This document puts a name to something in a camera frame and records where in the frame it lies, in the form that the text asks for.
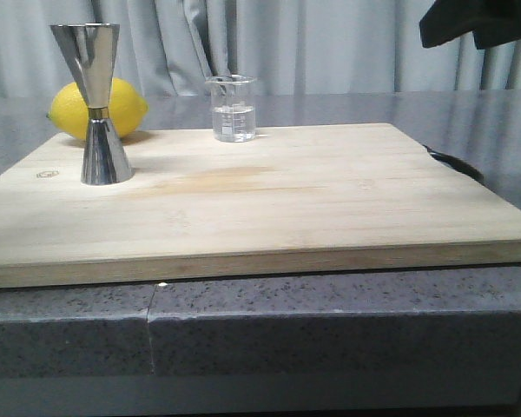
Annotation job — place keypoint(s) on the black board handle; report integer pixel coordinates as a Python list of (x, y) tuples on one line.
[(457, 164)]

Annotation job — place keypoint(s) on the light wooden cutting board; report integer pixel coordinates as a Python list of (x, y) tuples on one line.
[(296, 199)]

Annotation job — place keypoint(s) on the clear glass beaker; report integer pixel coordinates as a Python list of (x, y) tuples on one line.
[(232, 107)]

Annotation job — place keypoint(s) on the steel double-cone jigger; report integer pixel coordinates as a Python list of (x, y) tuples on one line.
[(89, 49)]

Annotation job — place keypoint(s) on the yellow lemon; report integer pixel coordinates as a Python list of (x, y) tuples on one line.
[(127, 109)]

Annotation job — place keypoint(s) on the grey curtain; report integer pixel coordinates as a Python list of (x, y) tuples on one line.
[(170, 48)]

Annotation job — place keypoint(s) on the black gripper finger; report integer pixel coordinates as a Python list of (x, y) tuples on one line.
[(449, 19), (506, 29)]

